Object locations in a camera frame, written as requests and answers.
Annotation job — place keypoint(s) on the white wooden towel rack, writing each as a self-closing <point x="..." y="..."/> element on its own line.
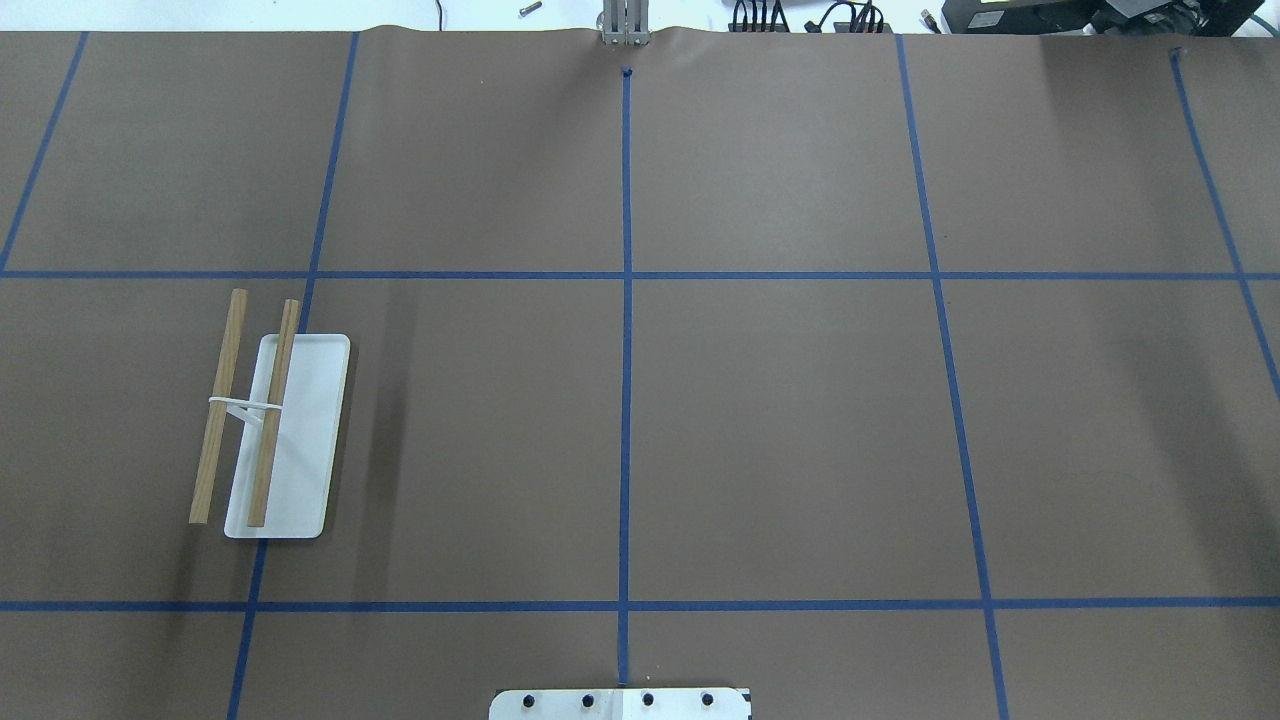
<point x="290" y="428"/>

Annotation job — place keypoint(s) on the brown paper table cover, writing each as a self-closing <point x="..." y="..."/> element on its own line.
<point x="884" y="376"/>

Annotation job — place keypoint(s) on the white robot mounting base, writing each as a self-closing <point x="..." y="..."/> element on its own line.
<point x="623" y="703"/>

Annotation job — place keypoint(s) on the black power strip with plugs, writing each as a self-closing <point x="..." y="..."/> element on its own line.
<point x="814" y="17"/>

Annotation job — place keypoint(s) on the black equipment box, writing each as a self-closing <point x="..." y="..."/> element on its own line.
<point x="1120" y="18"/>

